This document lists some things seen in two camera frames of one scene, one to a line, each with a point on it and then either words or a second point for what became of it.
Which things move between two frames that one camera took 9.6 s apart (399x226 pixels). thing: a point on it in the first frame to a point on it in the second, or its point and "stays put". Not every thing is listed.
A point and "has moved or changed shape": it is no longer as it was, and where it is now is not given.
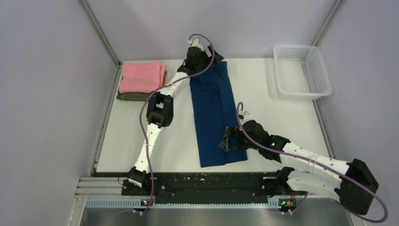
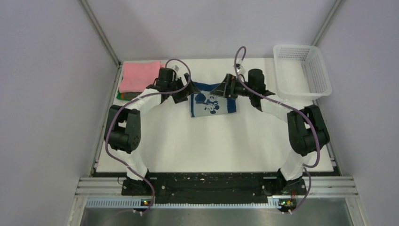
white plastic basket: (301, 72) stays put
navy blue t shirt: (214, 110) has moved or changed shape
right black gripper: (232, 132) to (224, 90)
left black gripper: (209, 60) to (190, 89)
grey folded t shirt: (137, 96) stays put
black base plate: (210, 187) stays put
